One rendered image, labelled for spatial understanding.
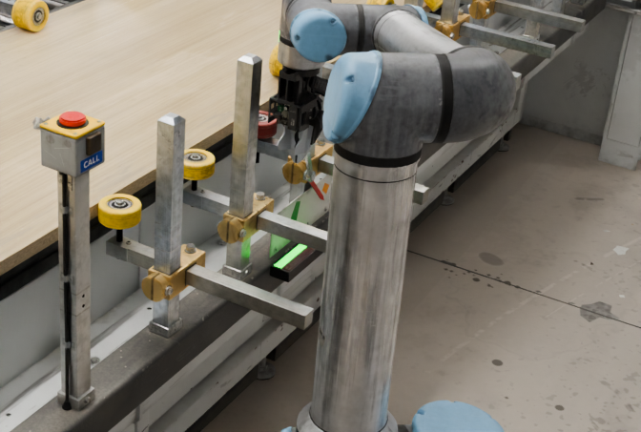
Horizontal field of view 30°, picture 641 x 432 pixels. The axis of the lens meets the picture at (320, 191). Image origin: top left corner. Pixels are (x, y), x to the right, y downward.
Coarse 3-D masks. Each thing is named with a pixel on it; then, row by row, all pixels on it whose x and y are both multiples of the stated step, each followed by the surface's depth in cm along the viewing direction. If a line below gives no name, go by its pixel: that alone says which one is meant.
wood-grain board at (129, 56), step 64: (128, 0) 325; (192, 0) 330; (256, 0) 334; (0, 64) 279; (64, 64) 282; (128, 64) 285; (192, 64) 289; (0, 128) 249; (128, 128) 254; (192, 128) 257; (0, 192) 225; (128, 192) 232; (0, 256) 205
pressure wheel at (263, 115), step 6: (258, 114) 263; (264, 114) 265; (258, 120) 262; (264, 120) 263; (276, 120) 262; (258, 126) 260; (264, 126) 260; (270, 126) 261; (276, 126) 263; (258, 132) 260; (264, 132) 261; (270, 132) 262; (276, 132) 264; (258, 138) 261; (258, 156) 267; (258, 162) 268
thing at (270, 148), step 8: (264, 144) 263; (272, 144) 262; (264, 152) 264; (272, 152) 263; (280, 152) 262; (320, 160) 258; (328, 160) 257; (320, 168) 258; (328, 168) 257; (416, 184) 251; (416, 192) 249; (424, 192) 248; (416, 200) 250; (424, 200) 250
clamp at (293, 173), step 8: (328, 144) 262; (320, 152) 259; (328, 152) 261; (288, 160) 255; (304, 160) 254; (312, 160) 255; (288, 168) 254; (296, 168) 253; (304, 168) 254; (288, 176) 255; (296, 176) 254
